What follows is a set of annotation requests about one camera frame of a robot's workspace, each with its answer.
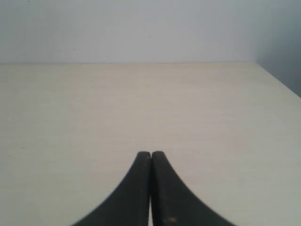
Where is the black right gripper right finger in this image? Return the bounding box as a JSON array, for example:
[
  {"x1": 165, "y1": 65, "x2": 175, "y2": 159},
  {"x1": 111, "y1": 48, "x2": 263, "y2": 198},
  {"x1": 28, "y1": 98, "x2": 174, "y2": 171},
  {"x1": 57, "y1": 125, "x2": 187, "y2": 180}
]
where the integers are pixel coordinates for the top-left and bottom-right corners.
[{"x1": 151, "y1": 151, "x2": 232, "y2": 226}]

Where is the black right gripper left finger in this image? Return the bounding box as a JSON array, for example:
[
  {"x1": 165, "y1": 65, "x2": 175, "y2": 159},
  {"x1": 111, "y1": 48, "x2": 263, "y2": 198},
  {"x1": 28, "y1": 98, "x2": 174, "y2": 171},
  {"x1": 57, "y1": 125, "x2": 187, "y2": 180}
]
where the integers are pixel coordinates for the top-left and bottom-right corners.
[{"x1": 75, "y1": 152, "x2": 151, "y2": 226}]

